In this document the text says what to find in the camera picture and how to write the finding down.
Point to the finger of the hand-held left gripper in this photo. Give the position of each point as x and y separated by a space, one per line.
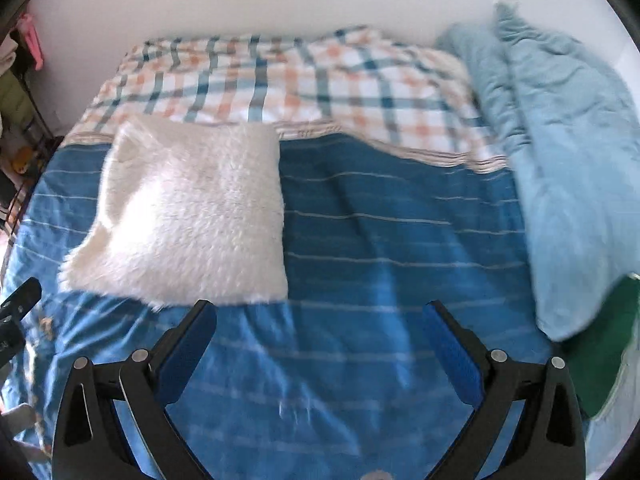
22 300

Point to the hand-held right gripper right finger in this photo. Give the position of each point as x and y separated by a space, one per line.
455 360

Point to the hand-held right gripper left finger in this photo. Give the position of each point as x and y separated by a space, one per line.
185 360

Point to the white fluffy pillow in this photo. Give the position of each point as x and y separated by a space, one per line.
190 220

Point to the blue striped bedsheet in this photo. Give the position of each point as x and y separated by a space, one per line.
375 260

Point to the green cloth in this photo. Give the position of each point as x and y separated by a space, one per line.
605 350

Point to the cluttered storage rack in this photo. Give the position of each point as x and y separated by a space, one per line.
22 105

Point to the light blue blanket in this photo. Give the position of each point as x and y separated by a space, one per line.
565 185

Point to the pink hanger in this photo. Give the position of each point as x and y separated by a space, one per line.
31 40

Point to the plaid bed cover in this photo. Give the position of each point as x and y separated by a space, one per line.
300 80

